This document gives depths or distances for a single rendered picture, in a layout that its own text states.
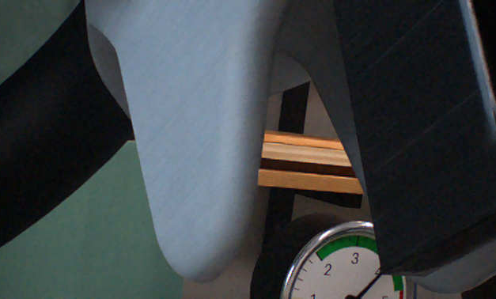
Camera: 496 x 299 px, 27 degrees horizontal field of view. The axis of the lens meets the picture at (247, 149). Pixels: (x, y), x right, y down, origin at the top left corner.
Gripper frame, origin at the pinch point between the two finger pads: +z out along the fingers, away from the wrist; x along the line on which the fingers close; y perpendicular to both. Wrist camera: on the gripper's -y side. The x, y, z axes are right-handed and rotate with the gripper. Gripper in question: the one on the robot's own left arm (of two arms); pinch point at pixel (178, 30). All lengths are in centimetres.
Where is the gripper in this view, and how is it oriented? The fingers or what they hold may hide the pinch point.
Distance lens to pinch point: 17.3
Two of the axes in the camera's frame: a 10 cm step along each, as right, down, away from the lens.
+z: -4.7, 4.1, 7.8
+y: 1.2, 9.1, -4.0
